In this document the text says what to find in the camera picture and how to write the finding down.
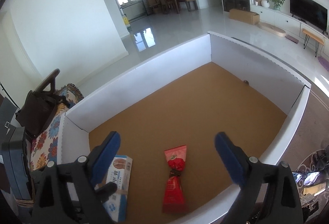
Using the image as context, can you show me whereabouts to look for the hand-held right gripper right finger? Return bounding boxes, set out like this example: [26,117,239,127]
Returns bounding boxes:
[215,132,304,224]

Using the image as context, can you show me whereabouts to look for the white television cabinet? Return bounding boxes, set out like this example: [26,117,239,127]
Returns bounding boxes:
[250,4,329,47]

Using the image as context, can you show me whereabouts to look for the black hard case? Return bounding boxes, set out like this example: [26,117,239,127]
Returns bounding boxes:
[1,126,34,200]

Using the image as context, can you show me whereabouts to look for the white cardboard box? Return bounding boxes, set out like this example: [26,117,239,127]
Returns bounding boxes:
[57,31,311,224]

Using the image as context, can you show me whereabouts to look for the floral printed cloth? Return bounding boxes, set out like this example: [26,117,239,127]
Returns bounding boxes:
[29,83,84,170]

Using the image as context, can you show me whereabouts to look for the blue white medicine box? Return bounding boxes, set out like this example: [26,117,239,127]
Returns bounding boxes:
[94,154,133,223]

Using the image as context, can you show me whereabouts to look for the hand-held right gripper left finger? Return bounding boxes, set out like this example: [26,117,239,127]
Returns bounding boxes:
[30,131,121,224]

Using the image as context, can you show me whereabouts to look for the brown cardboard carton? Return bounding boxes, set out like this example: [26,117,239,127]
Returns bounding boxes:
[229,8,260,25]

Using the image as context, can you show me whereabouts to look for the wooden bench black legs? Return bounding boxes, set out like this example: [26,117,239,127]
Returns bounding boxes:
[302,28,326,57]

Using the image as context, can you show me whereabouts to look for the green potted plant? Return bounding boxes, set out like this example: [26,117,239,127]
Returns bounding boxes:
[267,0,285,11]

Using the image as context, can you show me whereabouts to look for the purple floor mat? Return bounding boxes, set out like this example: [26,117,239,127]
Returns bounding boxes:
[317,56,329,72]

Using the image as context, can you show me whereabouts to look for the black flat television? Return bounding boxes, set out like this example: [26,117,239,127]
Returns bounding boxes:
[289,0,329,32]

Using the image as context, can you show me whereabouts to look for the round beige floor cushion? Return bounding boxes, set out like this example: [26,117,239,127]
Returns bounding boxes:
[258,22,287,38]

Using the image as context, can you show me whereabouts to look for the red foil candy packet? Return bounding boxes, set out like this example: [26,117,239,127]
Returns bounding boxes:
[162,145,188,214]

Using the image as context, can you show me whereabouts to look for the wooden dining table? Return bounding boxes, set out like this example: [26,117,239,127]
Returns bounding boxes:
[144,0,185,15]

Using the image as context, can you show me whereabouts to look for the brown leather handbag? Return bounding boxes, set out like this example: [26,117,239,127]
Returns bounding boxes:
[15,69,71,137]

